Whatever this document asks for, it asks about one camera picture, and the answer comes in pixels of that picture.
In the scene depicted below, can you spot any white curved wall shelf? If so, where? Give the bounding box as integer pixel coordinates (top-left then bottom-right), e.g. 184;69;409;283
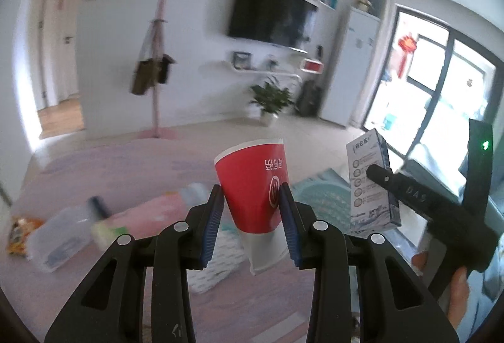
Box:
207;61;302;83

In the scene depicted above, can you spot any orange snack bag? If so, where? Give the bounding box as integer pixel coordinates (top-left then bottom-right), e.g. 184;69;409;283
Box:
6;217;44;258

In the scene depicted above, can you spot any pink yogurt bottle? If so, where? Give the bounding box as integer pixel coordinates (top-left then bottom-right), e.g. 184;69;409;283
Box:
91;183;212;251

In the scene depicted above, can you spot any pink coat stand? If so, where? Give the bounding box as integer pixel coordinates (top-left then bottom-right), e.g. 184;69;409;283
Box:
147;0;167;138

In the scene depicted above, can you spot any red white wall cube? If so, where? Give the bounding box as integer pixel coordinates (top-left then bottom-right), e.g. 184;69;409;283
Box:
300;58;324;74

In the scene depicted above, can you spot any potted green plant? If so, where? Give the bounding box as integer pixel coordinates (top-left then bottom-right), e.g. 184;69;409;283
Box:
249;76;294;126

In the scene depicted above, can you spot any black guitar case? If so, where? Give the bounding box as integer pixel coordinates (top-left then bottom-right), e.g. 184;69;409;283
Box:
295;79;321;117

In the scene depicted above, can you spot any wall-mounted black television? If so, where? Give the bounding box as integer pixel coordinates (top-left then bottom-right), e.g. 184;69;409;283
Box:
227;0;318;49

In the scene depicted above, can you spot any white tall cabinet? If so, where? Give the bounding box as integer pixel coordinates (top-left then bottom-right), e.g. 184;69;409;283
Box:
319;8;380;127

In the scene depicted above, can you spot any clear plastic container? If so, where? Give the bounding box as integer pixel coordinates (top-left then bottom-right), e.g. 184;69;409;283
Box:
26;196;110;273

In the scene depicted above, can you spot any black picture frame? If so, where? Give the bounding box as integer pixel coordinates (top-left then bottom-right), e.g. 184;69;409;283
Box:
232;51;252;70

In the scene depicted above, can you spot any white blue carton box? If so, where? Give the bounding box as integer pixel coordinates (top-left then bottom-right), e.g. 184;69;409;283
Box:
346;129;402;237

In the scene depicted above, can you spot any red hanging knot ornament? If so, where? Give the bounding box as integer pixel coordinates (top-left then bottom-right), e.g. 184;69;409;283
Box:
397;35;417;78

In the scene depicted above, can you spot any person's right hand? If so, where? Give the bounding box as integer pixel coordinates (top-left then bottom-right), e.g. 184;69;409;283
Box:
447;266;470;329

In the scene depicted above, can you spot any black hanging bag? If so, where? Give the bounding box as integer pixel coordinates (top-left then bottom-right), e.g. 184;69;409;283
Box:
157;55;176;84

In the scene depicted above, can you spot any brown hanging bag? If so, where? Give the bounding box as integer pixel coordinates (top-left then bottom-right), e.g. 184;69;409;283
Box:
131;23;154;96

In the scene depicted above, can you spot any red paper cup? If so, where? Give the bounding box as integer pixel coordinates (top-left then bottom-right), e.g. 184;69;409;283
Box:
215;138;289;275

